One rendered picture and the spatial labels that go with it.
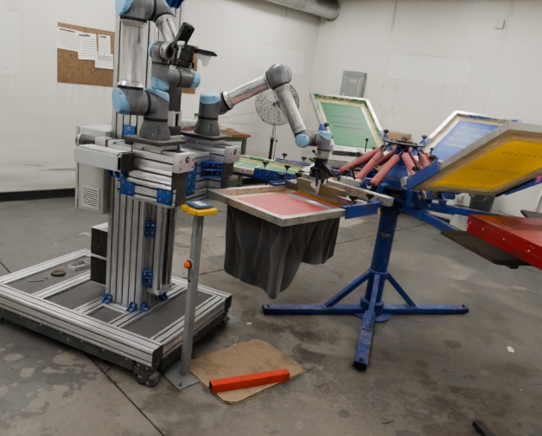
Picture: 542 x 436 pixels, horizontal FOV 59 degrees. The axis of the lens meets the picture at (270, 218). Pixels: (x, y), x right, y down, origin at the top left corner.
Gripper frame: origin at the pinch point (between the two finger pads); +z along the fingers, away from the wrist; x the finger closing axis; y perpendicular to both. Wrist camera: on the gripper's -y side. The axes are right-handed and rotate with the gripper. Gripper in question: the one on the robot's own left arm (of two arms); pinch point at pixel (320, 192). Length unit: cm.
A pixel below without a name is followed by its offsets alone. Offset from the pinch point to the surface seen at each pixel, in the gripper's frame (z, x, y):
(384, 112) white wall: -37, -412, 230
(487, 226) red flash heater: -7, -2, -97
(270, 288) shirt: 43, 51, -17
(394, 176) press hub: -6, -77, -2
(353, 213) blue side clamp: 4.3, 6.5, -29.7
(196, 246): 25, 79, 11
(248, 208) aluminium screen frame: 3, 61, -5
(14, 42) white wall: -70, 47, 380
